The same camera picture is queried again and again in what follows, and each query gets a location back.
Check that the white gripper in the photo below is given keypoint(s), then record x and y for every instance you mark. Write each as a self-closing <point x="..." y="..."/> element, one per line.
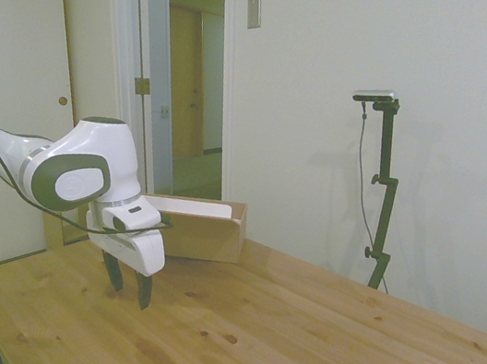
<point x="139" y="248"/>

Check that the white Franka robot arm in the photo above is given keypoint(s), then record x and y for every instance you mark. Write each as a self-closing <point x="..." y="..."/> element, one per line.
<point x="89" y="156"/>

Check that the open cardboard box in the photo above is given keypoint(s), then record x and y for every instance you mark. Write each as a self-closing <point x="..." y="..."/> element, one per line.
<point x="202" y="233"/>

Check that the round brass door knob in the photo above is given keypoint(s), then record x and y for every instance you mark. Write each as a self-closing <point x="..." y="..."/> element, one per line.
<point x="63" y="101"/>

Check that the brass door hinge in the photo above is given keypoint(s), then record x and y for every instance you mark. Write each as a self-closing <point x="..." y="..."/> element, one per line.
<point x="141" y="86"/>

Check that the white open door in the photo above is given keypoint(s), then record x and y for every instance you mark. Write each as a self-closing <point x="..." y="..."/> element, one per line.
<point x="148" y="82"/>

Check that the wooden hallway door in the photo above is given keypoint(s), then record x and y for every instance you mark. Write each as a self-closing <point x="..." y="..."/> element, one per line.
<point x="181" y="78"/>

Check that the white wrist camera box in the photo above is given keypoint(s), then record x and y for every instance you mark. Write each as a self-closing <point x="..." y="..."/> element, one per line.
<point x="131" y="214"/>

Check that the black camera stand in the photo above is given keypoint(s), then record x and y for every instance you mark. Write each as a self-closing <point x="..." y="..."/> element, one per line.
<point x="384" y="191"/>

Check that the blank wall switch plate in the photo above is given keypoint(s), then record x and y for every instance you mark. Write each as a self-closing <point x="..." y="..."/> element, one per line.
<point x="253" y="13"/>

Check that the grey exterior camera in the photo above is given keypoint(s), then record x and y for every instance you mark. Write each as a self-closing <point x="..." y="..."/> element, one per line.
<point x="375" y="95"/>

